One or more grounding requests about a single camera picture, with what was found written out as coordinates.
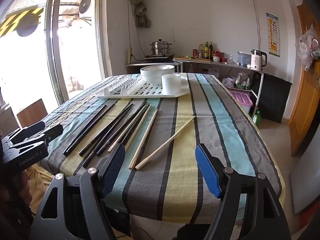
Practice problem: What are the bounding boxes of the brown wooden board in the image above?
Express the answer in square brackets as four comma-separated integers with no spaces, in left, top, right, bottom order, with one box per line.
[16,98,49,128]

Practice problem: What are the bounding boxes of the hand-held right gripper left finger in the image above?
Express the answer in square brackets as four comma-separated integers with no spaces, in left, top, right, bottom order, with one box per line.
[30,143,126,240]

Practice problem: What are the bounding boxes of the metal sliding door frame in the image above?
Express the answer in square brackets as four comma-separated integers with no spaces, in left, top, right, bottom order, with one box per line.
[45,0,113,100]

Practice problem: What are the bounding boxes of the white electric kettle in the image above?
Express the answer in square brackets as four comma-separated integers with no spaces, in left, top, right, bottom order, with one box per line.
[251,49,268,71]

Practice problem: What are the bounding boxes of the white plastic dish rack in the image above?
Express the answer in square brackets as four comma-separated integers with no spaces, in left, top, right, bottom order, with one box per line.
[94,72,198,99]

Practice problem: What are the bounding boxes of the black induction cooker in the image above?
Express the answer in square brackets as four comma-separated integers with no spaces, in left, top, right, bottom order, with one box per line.
[144,54,175,62]

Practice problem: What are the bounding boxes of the outdoor air conditioner unit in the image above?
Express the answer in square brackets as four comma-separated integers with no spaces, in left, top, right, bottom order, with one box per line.
[77,0,93,19]

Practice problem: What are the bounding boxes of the green basin with bags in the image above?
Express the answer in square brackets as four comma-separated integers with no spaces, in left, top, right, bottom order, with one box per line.
[235,72,251,90]

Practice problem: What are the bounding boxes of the steel steamer pot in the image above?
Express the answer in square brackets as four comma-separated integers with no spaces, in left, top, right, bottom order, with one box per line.
[149,39,172,55]

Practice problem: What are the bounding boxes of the pink storage box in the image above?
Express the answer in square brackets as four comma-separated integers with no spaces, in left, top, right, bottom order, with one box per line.
[229,90,253,114]

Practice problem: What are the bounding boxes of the yellow black striped sign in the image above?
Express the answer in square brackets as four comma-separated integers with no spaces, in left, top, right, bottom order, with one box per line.
[0,7,44,37]

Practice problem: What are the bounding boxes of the white refrigerator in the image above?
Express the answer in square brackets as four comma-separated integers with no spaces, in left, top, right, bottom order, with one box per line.
[291,150,320,215]

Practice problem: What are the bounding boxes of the giraffe wall poster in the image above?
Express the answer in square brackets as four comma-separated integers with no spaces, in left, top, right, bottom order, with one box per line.
[265,12,279,57]

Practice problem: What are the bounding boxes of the long metal shelf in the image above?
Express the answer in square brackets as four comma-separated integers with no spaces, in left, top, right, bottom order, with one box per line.
[172,56,272,120]

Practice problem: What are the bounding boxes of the black panel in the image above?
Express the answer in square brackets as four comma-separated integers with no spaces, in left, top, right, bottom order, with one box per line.
[251,74,292,123]

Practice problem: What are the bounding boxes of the grey plastic container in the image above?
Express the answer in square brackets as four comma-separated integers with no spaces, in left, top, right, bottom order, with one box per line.
[237,51,252,66]

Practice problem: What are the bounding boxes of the white utensil cup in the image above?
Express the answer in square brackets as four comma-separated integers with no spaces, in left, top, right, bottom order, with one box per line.
[161,74,188,96]

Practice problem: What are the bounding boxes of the bagged white tub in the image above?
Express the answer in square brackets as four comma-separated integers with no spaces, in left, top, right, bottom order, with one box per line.
[222,76,237,88]

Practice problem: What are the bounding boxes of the olive hanging cloth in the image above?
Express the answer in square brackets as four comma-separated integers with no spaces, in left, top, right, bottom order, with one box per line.
[129,0,151,28]

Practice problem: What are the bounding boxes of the striped tablecloth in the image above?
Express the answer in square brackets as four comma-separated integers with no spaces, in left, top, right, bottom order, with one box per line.
[46,73,283,224]

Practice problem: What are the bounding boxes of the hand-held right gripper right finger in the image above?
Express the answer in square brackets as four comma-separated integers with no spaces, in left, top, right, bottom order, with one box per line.
[195,143,292,240]

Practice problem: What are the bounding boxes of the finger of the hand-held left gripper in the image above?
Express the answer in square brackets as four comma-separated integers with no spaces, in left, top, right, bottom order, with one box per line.
[11,122,64,144]
[9,139,49,155]

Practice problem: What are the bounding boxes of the hanging plastic bags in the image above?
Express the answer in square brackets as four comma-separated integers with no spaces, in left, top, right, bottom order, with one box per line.
[296,24,320,72]

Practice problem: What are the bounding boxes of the short metal shelf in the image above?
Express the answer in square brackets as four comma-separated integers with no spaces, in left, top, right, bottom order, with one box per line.
[126,60,183,75]

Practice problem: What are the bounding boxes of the black wall cable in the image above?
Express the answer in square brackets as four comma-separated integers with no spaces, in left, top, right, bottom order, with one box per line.
[127,0,140,60]

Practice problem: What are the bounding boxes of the white wall cable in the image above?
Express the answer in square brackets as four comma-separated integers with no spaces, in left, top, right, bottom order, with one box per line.
[250,0,262,52]

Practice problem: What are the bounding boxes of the wooden door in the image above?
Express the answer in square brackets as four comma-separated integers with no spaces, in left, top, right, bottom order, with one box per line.
[287,5,320,157]

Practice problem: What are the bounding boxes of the wooden cutting board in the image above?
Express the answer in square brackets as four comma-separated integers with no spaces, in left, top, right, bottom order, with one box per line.
[175,57,213,63]

